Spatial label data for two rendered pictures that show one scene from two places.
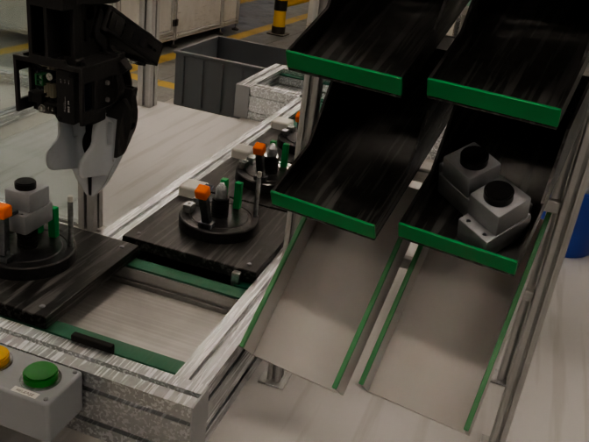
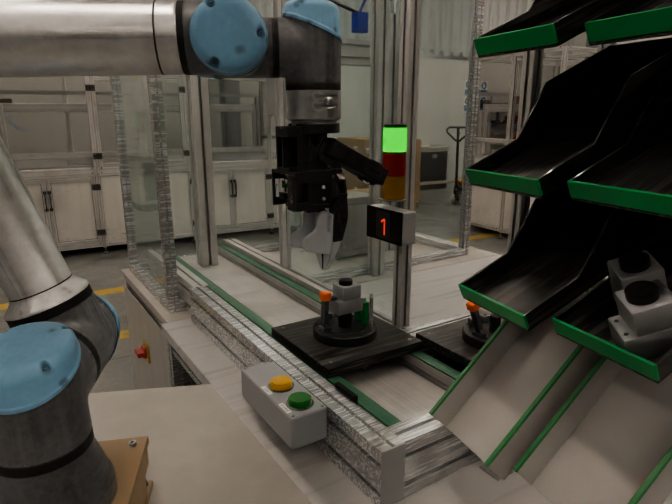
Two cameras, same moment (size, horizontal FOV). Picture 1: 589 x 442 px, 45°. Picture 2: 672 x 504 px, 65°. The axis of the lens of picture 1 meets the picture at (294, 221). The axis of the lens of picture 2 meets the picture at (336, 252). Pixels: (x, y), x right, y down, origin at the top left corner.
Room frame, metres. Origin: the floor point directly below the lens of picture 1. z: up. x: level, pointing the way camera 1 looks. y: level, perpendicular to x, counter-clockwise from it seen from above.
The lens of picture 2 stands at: (0.10, -0.30, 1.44)
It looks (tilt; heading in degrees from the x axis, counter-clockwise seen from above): 15 degrees down; 41
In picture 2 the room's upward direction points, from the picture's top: straight up
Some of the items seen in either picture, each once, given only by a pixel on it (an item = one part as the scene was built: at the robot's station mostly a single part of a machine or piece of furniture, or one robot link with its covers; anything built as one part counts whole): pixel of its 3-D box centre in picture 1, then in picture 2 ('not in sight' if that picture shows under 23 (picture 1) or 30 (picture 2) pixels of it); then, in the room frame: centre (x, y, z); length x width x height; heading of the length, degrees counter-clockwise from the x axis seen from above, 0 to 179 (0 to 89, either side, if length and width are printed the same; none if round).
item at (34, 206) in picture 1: (31, 200); (349, 294); (0.94, 0.39, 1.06); 0.08 x 0.04 x 0.07; 164
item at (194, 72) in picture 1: (259, 81); not in sight; (3.01, 0.23, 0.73); 0.62 x 0.42 x 0.23; 74
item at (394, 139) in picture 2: not in sight; (394, 139); (1.04, 0.35, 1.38); 0.05 x 0.05 x 0.05
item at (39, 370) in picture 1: (40, 377); (299, 402); (0.67, 0.28, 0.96); 0.04 x 0.04 x 0.02
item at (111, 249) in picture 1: (28, 262); (344, 337); (0.93, 0.39, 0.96); 0.24 x 0.24 x 0.02; 74
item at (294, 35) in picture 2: not in sight; (310, 47); (0.65, 0.22, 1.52); 0.09 x 0.08 x 0.11; 139
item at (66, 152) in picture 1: (67, 154); (308, 238); (0.65, 0.23, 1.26); 0.06 x 0.03 x 0.09; 164
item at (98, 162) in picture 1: (95, 161); (319, 242); (0.64, 0.20, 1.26); 0.06 x 0.03 x 0.09; 164
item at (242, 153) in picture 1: (271, 160); not in sight; (1.35, 0.06, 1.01); 0.24 x 0.24 x 0.13; 74
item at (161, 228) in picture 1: (220, 203); (497, 320); (1.12, 0.13, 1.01); 0.24 x 0.24 x 0.13; 74
